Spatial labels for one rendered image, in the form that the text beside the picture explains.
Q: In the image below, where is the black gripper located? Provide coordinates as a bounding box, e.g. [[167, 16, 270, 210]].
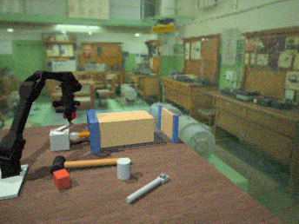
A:
[[56, 94, 80, 122]]

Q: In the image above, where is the grey cylinder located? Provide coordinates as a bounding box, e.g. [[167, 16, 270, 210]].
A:
[[117, 158, 130, 181]]

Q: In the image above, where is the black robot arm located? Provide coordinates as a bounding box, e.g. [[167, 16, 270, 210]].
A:
[[0, 70, 82, 179]]

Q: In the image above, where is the grey metal handle with square end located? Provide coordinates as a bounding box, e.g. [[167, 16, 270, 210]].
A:
[[126, 174, 169, 203]]

